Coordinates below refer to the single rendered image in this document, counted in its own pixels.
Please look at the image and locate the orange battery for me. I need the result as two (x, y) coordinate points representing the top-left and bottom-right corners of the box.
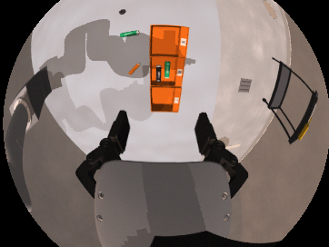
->
(129, 63), (141, 75)

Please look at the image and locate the black hex nut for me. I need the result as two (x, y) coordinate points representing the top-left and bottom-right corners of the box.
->
(119, 9), (126, 15)

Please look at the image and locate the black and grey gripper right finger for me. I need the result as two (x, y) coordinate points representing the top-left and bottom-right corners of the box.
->
(194, 113), (248, 199)

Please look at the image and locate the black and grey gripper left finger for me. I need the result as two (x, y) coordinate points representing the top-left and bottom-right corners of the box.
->
(75, 110), (130, 198)

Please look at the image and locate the green aa battery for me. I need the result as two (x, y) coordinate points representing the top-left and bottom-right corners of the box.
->
(164, 61), (170, 78)
(120, 30), (139, 37)

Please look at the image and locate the orange open bin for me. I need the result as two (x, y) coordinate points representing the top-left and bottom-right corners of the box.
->
(150, 25), (189, 113)

